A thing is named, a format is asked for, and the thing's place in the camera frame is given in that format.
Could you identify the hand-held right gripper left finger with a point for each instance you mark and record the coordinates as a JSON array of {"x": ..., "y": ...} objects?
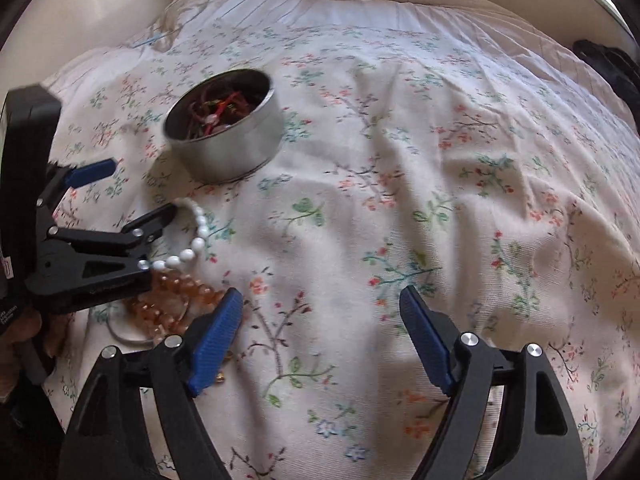
[{"x": 220, "y": 335}]

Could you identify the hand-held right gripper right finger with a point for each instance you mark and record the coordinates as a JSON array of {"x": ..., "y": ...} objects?
[{"x": 425, "y": 340}]

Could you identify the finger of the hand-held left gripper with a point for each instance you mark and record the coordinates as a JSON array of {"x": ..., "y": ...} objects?
[
  {"x": 145, "y": 227},
  {"x": 92, "y": 172}
]

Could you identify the thin metal bangle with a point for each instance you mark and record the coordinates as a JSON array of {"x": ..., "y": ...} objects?
[{"x": 120, "y": 337}]

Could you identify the round metal tin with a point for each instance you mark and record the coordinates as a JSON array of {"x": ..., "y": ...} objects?
[{"x": 235, "y": 155}]

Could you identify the person's left hand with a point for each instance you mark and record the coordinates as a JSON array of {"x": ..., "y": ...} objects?
[{"x": 22, "y": 327}]

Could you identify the floral blanket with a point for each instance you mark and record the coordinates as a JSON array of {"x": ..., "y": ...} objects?
[{"x": 375, "y": 210}]

